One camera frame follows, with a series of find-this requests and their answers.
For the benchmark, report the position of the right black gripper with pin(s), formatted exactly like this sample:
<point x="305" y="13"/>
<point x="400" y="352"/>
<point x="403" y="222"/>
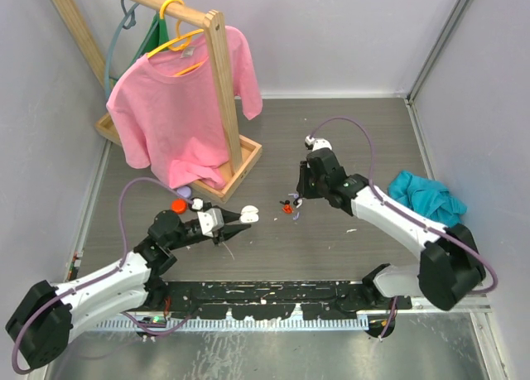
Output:
<point x="302" y="188"/>

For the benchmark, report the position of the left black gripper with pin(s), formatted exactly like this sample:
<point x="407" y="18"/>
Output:
<point x="228" y="230"/>

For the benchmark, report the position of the white earbud case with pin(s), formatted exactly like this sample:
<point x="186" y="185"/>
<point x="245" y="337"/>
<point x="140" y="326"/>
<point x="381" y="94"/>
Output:
<point x="249" y="214"/>

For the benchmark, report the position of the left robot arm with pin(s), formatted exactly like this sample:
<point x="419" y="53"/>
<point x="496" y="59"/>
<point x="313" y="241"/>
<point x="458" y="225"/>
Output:
<point x="51" y="316"/>

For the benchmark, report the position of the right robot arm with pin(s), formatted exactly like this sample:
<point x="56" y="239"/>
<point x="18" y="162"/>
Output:
<point x="447" y="269"/>

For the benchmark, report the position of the black earbud case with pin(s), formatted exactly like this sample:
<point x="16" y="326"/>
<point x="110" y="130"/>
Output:
<point x="195" y="208"/>

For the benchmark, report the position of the red earbud case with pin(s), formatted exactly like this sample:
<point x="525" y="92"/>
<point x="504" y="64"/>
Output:
<point x="179" y="206"/>

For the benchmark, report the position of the purple earbud case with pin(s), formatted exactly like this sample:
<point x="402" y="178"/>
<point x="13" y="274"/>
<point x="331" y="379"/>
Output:
<point x="184" y="191"/>

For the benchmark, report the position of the wooden clothes rack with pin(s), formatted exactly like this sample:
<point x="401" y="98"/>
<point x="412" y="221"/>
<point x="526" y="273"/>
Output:
<point x="243" y="152"/>

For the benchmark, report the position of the teal crumpled cloth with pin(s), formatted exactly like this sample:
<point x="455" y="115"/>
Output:
<point x="429" y="198"/>

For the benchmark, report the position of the pink t-shirt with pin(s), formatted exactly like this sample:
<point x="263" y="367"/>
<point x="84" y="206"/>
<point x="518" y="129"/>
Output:
<point x="166" y="113"/>

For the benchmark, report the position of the yellow hanger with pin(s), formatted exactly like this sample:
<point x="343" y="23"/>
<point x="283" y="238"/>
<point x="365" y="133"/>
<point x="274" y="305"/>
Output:
<point x="180" y="43"/>

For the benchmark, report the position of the green garment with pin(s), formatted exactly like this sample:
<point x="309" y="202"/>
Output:
<point x="157" y="35"/>

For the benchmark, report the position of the teal hanger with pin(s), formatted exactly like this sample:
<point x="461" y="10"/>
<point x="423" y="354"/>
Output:
<point x="128" y="21"/>

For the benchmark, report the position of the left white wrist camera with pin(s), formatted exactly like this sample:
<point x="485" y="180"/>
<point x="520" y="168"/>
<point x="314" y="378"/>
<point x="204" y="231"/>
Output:
<point x="211" y="221"/>

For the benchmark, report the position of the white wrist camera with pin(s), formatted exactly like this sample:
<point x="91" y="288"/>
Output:
<point x="314" y="144"/>
<point x="211" y="221"/>

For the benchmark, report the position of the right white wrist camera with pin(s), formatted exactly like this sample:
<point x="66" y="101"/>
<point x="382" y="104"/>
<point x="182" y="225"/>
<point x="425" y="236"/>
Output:
<point x="314" y="144"/>

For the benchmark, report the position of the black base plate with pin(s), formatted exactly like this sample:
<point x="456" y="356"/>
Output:
<point x="264" y="300"/>

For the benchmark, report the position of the white slotted cable duct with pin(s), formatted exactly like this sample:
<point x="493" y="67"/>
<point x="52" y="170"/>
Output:
<point x="294" y="323"/>

